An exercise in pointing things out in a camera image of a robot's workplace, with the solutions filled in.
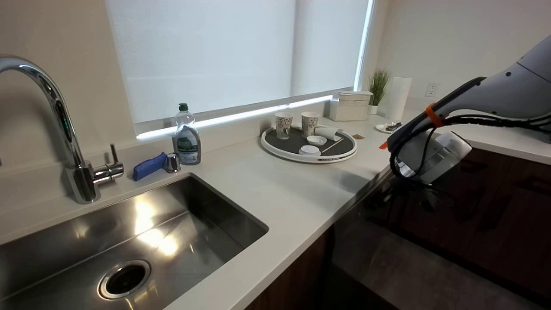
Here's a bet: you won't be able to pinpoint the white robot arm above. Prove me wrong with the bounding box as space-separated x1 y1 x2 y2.
386 36 551 184

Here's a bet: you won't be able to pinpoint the round black serving tray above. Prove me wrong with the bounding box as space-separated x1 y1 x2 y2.
261 128 359 164

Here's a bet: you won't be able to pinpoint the small white dish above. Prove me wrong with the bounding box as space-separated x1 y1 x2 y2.
300 145 321 157

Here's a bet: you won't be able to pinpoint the left patterned paper cup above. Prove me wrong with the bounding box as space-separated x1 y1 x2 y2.
276 112 293 140

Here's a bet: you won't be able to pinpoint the patterned paper cup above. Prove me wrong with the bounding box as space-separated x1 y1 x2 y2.
302 112 319 136
276 112 293 140

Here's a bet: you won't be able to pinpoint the small white bowl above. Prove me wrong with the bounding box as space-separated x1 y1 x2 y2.
307 135 328 147

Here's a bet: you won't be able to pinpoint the right patterned paper cup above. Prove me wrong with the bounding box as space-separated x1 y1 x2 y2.
302 112 319 136

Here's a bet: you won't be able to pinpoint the dish soap bottle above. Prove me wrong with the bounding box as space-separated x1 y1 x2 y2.
173 104 202 166

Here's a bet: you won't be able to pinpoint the white rectangular container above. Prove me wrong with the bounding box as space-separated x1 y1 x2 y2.
329 91 372 122

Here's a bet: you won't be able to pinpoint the white roller window blind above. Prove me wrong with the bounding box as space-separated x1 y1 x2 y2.
106 0 372 124

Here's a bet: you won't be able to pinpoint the small plate with dark item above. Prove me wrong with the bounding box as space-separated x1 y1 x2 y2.
374 122 402 135

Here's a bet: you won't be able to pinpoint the white paper towel roll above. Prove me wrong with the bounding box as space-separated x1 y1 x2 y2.
383 76 412 122

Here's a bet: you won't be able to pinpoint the small green potted plant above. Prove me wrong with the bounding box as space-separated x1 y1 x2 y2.
369 71 390 114

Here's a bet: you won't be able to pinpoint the blue scrub brush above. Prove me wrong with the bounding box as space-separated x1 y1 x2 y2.
133 153 180 181

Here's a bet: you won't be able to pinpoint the stainless steel sink basin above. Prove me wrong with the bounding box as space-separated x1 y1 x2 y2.
0 176 269 310

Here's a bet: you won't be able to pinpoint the chrome kitchen faucet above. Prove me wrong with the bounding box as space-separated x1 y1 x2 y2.
0 55 125 203

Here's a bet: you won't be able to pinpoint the dark wood cabinet doors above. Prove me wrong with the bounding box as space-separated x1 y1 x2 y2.
395 150 551 310

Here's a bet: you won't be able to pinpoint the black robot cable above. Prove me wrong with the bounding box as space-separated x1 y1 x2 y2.
386 76 551 181

